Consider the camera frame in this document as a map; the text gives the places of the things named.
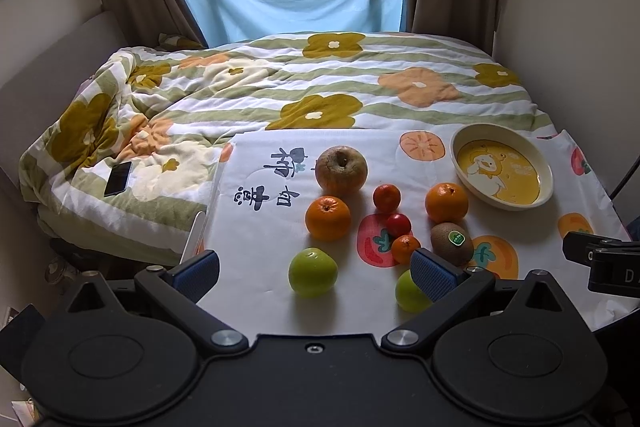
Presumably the green apple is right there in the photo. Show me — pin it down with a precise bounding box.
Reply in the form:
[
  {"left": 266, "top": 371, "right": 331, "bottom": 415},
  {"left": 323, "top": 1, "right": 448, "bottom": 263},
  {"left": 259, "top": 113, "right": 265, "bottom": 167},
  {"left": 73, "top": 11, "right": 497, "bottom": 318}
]
[
  {"left": 288, "top": 247, "right": 338, "bottom": 298},
  {"left": 395, "top": 270, "right": 432, "bottom": 314}
]

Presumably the brown kiwi with sticker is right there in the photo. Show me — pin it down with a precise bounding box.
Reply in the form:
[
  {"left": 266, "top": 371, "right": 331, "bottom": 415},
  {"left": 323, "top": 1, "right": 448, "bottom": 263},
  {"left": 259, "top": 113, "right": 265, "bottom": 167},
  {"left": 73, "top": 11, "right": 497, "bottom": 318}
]
[{"left": 431, "top": 222, "right": 474, "bottom": 268}]

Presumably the small mandarin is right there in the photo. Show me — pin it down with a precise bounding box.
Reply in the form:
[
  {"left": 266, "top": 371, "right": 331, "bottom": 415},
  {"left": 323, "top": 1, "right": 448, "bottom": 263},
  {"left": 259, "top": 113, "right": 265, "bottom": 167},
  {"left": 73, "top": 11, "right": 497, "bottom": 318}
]
[
  {"left": 372, "top": 184, "right": 401, "bottom": 215},
  {"left": 390, "top": 234, "right": 421, "bottom": 265}
]

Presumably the red cherry tomato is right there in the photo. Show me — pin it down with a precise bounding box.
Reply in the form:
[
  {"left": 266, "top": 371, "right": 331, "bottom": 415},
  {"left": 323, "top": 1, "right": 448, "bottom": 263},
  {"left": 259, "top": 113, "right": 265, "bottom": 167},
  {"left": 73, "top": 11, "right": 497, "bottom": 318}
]
[{"left": 385, "top": 212, "right": 412, "bottom": 239}]

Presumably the large orange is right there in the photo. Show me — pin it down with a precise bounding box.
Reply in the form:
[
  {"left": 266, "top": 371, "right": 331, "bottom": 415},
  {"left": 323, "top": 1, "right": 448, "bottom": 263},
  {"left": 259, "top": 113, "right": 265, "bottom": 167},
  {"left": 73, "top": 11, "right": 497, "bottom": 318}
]
[
  {"left": 425, "top": 182, "right": 470, "bottom": 223},
  {"left": 305, "top": 196, "right": 352, "bottom": 242}
]

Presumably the brownish russet apple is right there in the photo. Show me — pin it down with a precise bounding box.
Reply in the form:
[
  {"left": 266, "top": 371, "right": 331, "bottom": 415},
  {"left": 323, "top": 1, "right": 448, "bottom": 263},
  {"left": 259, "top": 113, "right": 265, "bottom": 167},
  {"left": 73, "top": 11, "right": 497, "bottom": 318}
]
[{"left": 314, "top": 145, "right": 369, "bottom": 197}]

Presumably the black smartphone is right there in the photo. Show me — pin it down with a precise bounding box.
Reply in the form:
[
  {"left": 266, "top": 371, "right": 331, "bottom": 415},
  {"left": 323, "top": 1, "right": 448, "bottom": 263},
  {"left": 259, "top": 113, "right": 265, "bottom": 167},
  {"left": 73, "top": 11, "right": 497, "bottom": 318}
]
[{"left": 103, "top": 161, "right": 131, "bottom": 197}]

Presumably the cream duck print bowl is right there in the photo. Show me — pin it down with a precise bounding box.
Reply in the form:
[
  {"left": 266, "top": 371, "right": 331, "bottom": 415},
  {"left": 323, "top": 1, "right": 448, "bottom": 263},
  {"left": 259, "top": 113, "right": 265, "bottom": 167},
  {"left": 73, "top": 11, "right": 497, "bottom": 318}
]
[{"left": 450, "top": 124, "right": 554, "bottom": 211}]

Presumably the floral striped quilt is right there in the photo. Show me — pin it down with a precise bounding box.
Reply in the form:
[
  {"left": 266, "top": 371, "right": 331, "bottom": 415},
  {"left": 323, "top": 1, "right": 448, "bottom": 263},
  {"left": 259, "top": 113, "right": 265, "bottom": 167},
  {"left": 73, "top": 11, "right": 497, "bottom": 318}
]
[{"left": 17, "top": 32, "right": 553, "bottom": 265}]

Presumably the white fruit print cloth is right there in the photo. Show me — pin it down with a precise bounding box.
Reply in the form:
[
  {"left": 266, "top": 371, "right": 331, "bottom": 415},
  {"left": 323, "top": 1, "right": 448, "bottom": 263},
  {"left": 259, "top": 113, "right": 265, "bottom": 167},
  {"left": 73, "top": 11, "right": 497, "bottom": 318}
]
[{"left": 200, "top": 130, "right": 638, "bottom": 338}]

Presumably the grey upholstered headboard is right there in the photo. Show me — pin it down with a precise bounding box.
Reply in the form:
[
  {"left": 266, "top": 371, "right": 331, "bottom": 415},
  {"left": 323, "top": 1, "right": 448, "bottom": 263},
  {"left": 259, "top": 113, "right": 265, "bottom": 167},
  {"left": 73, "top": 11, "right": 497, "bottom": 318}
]
[{"left": 0, "top": 12, "right": 127, "bottom": 184}]

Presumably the black cable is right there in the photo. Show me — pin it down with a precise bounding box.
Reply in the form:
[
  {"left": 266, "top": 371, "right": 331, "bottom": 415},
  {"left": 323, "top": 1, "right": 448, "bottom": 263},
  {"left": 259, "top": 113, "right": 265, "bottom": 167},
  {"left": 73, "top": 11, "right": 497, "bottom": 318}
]
[{"left": 608, "top": 150, "right": 640, "bottom": 200}]

